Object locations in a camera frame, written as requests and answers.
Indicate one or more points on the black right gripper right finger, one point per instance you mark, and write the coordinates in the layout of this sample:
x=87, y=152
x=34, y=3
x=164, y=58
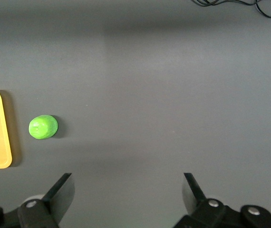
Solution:
x=197, y=204

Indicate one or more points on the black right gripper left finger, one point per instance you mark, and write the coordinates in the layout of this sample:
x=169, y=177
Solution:
x=54, y=202

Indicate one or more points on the green plastic cabbage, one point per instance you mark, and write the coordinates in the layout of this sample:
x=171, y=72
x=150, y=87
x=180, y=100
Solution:
x=42, y=127

